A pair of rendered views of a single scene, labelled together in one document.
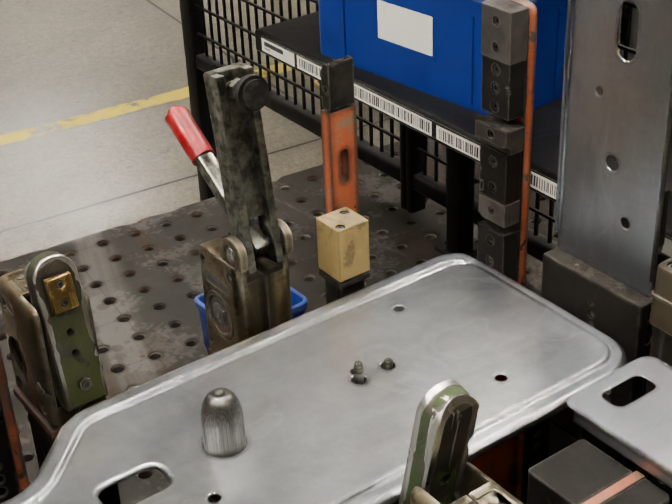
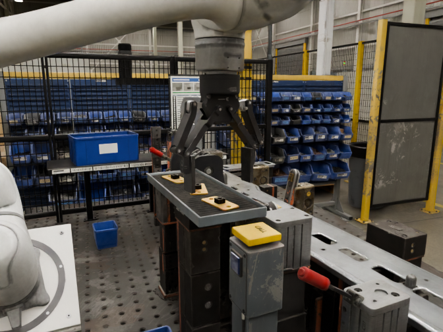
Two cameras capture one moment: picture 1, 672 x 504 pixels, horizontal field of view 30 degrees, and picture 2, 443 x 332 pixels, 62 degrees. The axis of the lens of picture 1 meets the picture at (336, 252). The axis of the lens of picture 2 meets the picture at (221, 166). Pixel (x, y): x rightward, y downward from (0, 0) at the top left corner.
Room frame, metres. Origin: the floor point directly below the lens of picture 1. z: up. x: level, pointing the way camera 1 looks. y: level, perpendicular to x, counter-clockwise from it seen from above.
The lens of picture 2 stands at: (0.49, 1.53, 1.39)
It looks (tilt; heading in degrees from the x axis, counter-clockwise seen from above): 12 degrees down; 280
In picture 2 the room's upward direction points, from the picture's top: straight up
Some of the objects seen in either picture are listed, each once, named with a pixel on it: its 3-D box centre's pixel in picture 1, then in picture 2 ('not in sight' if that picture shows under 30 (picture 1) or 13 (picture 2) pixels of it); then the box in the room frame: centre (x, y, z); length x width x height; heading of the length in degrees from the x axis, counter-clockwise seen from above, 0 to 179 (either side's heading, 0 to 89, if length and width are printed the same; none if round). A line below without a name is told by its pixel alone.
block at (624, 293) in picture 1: (590, 406); not in sight; (0.95, -0.24, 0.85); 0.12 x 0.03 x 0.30; 35
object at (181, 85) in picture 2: not in sight; (188, 102); (1.04, -0.52, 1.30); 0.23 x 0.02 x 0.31; 35
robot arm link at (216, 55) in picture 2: not in sight; (219, 58); (0.62, 0.84, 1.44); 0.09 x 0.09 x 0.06
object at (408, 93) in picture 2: not in sight; (407, 124); (-0.74, -2.58, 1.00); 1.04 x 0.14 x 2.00; 30
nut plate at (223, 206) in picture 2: not in sight; (219, 201); (0.62, 0.84, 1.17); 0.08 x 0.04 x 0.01; 135
